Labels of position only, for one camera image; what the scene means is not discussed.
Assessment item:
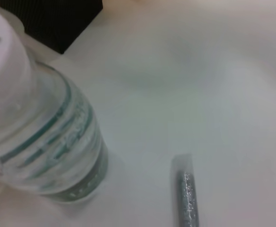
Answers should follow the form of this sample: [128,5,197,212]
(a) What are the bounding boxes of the clear water bottle green label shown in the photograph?
[0,7,110,204]

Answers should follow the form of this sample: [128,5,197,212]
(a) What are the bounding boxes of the grey glitter marker pen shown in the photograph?
[172,153,200,227]

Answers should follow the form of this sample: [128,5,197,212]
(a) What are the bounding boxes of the black mesh pen holder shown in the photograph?
[0,0,104,54]

